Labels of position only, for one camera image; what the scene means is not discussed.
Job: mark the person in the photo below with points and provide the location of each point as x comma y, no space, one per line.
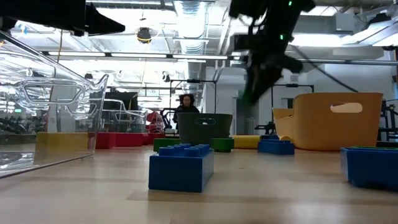
186,101

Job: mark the black background robot arm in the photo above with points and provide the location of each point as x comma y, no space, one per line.
268,127

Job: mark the black equipment stand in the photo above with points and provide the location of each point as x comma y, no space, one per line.
388,124

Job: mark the black background frame stand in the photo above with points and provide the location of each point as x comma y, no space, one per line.
292,85
192,81

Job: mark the green square toy block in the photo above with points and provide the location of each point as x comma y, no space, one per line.
164,143
223,144

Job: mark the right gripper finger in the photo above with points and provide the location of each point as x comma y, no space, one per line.
252,91
266,82

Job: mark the ceiling light rail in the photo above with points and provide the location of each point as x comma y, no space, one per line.
140,55

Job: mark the yellow plastic bin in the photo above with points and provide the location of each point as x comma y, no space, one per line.
326,130

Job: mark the teal plastic bin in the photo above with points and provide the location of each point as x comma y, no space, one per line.
202,130

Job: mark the yellow toy cylinder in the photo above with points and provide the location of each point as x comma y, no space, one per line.
245,141
62,141

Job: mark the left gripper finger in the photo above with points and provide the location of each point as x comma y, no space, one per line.
96,21

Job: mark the black round ceiling device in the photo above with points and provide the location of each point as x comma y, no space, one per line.
144,35

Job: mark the silver ventilation duct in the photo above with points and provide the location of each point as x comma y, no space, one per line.
196,73

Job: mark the clear plastic bin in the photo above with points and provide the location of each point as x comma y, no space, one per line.
62,90
124,116

